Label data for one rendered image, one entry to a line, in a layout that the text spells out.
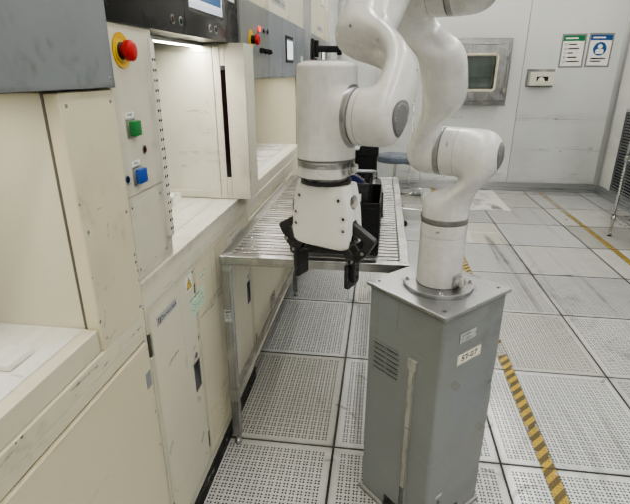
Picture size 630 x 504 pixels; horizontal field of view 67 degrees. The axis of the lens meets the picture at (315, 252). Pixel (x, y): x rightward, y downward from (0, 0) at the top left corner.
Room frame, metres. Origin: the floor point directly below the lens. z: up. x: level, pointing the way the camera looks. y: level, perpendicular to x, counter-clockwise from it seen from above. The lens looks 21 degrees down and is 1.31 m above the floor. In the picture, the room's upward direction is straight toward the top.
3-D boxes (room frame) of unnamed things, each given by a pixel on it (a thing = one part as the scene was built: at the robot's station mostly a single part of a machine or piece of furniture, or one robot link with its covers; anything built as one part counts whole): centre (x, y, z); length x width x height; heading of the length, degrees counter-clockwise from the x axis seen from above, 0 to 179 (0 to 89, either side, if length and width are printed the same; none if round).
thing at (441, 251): (1.20, -0.34, 0.85); 0.19 x 0.19 x 0.18
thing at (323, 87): (0.70, -0.02, 1.26); 0.09 x 0.08 x 0.13; 57
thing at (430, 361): (1.20, -0.34, 0.38); 0.28 x 0.28 x 0.76; 37
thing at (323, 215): (0.70, -0.02, 1.12); 0.10 x 0.07 x 0.11; 57
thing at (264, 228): (2.02, -0.08, 0.38); 1.30 x 0.60 x 0.76; 172
